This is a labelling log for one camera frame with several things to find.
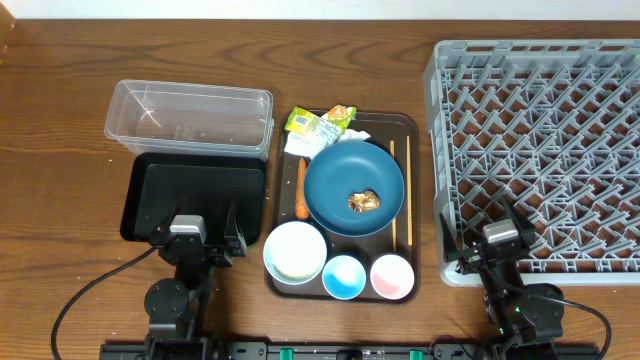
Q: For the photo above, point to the grey dishwasher rack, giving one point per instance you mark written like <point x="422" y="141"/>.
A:
<point x="551" y="126"/>

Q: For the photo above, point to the brown serving tray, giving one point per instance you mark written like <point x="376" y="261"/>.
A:
<point x="401" y="238"/>

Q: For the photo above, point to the light blue cup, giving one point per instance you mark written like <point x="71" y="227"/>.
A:
<point x="344" y="277"/>

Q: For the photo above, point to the yellow green snack wrapper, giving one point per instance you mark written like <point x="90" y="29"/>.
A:
<point x="326" y="128"/>

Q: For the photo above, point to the pink cup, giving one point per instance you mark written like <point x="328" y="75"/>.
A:
<point x="392" y="277"/>

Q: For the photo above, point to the dark blue plate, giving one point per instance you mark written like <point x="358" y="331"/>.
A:
<point x="347" y="167"/>

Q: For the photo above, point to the black waste tray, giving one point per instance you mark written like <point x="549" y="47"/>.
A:
<point x="201" y="185"/>

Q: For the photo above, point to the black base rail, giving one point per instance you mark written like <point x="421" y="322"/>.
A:
<point x="263" y="351"/>

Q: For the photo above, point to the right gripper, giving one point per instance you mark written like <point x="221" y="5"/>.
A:
<point x="471" y="262"/>

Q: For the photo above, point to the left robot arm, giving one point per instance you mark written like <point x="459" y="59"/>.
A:
<point x="177" y="306"/>

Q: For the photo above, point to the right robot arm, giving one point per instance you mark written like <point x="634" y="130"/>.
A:
<point x="529" y="317"/>

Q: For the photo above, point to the orange carrot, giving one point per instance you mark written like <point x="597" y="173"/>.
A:
<point x="301" y="210"/>

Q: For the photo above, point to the clear plastic bin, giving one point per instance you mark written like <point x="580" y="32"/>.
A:
<point x="195" y="119"/>

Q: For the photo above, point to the crumpled white napkin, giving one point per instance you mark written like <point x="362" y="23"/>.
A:
<point x="297" y="145"/>

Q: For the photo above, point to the brown mushroom food scrap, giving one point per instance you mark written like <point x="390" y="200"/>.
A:
<point x="363" y="201"/>

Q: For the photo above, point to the right wooden chopstick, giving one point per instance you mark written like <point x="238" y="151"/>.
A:
<point x="409" y="192"/>

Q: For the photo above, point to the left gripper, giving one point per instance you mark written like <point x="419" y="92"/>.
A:
<point x="224" y="259"/>

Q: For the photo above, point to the light blue rice bowl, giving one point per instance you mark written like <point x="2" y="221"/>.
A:
<point x="295" y="253"/>

